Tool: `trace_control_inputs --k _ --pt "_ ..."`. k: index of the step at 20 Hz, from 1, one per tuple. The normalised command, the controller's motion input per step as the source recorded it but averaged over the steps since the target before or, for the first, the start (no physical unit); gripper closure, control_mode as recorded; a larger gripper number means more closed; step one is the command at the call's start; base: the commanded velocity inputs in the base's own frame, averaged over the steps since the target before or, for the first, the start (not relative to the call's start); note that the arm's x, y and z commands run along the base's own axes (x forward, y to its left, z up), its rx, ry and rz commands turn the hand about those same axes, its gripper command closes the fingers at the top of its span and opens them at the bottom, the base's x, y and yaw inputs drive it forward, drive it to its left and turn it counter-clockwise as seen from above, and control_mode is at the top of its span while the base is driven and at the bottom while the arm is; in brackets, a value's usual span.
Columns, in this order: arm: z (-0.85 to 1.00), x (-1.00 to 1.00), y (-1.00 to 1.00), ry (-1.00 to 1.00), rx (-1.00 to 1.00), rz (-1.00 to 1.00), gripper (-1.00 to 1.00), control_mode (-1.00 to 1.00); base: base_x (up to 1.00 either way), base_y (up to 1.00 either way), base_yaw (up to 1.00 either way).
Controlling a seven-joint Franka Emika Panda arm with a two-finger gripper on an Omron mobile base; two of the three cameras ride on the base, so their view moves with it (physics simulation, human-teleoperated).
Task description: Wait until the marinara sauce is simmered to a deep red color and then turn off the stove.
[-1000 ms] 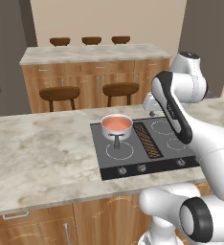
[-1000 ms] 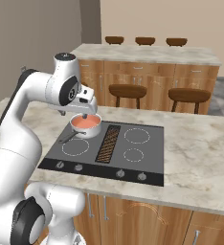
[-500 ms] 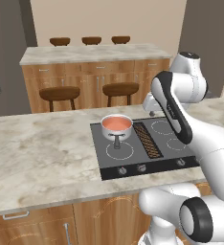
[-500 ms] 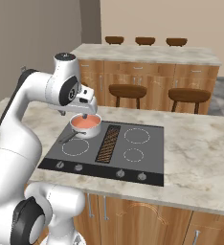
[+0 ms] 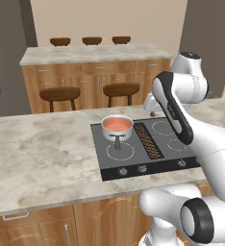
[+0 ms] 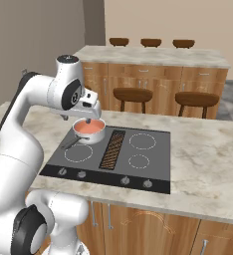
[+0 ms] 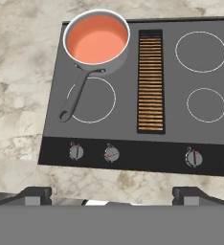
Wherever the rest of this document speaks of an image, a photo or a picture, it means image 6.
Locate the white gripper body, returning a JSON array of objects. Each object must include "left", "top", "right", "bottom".
[{"left": 58, "top": 100, "right": 104, "bottom": 121}]

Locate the red marinara sauce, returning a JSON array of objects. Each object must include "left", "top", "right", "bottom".
[{"left": 74, "top": 120, "right": 106, "bottom": 134}]

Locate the brown round bar stool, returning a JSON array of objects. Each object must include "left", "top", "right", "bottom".
[
  {"left": 174, "top": 91, "right": 221, "bottom": 120},
  {"left": 109, "top": 37, "right": 130, "bottom": 48},
  {"left": 171, "top": 39, "right": 196, "bottom": 50},
  {"left": 113, "top": 87, "right": 154, "bottom": 115},
  {"left": 139, "top": 38, "right": 163, "bottom": 49}
]

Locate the grey black hob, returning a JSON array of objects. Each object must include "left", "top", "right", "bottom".
[{"left": 38, "top": 125, "right": 172, "bottom": 195}]

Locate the wooden island cupboard run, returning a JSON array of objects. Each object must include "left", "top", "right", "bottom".
[{"left": 79, "top": 61, "right": 230, "bottom": 121}]

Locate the narrow wooden cupboard door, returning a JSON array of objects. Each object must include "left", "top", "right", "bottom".
[{"left": 74, "top": 198, "right": 105, "bottom": 255}]

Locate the wide wooden cupboard door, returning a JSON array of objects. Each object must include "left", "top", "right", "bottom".
[{"left": 101, "top": 202, "right": 201, "bottom": 255}]

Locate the silver saucepan with dark handle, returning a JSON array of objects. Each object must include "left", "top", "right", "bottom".
[{"left": 61, "top": 118, "right": 108, "bottom": 150}]

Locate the silver bar cupboard handle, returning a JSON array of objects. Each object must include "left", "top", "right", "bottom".
[
  {"left": 200, "top": 238, "right": 209, "bottom": 255},
  {"left": 90, "top": 200, "right": 99, "bottom": 228},
  {"left": 107, "top": 203, "right": 115, "bottom": 231}
]

